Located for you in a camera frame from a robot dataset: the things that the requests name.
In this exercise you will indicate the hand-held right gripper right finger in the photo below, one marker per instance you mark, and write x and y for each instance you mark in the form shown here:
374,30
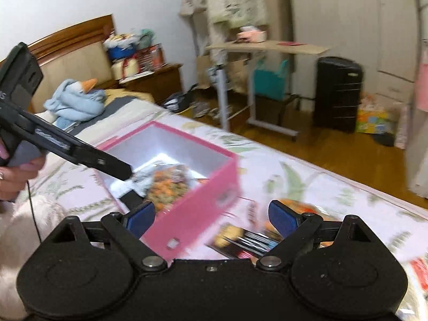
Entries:
282,217

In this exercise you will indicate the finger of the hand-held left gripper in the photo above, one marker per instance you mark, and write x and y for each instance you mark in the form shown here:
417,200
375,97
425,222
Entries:
107,164

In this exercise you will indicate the blue basket with items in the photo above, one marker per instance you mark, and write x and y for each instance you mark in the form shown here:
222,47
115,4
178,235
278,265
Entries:
122,48

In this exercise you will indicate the brown paper bag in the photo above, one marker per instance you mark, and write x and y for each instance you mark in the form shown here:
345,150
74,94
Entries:
205,72
240,75

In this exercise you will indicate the black bag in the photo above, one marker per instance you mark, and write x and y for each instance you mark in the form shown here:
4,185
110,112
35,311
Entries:
177,102

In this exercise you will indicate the cream bag with red ribbon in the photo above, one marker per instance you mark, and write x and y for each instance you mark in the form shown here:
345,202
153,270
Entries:
125,68

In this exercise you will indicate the yellow pillow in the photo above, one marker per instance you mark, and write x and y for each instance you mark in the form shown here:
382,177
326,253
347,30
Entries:
127,95

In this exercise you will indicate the wooden side table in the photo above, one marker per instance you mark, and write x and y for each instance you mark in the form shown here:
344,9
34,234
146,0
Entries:
267,47

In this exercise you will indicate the grey bed cover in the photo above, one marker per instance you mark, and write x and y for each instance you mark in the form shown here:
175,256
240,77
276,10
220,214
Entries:
123,108

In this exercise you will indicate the pink cardboard box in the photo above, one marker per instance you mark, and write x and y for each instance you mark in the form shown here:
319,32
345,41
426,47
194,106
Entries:
200,214

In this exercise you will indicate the wooden nightstand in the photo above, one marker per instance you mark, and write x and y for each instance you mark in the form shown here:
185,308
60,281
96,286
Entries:
157,83

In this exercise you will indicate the wooden headboard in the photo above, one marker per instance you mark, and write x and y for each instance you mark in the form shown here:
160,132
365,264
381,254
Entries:
77,60

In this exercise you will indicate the pink paper bag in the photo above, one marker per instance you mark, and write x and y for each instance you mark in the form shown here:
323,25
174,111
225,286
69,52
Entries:
422,77

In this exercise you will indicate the red card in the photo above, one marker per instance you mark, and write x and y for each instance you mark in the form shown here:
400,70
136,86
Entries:
291,43

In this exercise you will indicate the white wardrobe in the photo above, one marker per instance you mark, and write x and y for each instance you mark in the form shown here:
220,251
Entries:
351,13

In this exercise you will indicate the colourful cardboard box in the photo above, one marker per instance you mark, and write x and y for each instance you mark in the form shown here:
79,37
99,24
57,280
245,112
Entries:
376,117

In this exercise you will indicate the person's left hand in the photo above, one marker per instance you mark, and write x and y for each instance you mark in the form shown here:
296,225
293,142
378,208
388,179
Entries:
16,182

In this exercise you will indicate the cream fluffy robe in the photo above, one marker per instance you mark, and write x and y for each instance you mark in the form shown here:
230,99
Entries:
234,0

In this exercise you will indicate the red and white shopping bag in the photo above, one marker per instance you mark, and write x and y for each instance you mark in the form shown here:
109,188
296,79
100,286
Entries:
150,57

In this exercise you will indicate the dark brown snack bar packet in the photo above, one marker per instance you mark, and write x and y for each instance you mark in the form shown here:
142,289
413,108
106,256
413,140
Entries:
234,237

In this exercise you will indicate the blue plush goose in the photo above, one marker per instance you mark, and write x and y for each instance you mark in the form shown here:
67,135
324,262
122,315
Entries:
77,103

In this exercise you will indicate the pair of sneakers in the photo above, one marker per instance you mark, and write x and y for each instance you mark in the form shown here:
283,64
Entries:
202,108

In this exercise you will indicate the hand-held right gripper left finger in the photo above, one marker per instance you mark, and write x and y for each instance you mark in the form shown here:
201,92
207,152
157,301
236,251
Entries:
142,219

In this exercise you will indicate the teal bag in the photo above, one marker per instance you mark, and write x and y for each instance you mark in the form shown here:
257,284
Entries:
271,80

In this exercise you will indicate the black round disc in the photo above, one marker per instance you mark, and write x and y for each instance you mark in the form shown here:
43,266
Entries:
384,139

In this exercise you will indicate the plain black snack packet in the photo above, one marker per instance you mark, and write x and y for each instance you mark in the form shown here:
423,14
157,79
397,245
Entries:
128,198

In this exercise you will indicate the orange pea snack bag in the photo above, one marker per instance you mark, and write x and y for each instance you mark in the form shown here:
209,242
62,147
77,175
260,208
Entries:
314,209

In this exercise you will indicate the pink tissue box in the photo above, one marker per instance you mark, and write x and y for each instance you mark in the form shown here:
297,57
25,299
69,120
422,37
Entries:
252,35

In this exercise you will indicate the clear bag mixed nuts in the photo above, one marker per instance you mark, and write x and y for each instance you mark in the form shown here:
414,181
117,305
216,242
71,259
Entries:
167,187

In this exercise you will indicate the black suitcase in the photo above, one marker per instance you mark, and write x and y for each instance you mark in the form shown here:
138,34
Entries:
337,93

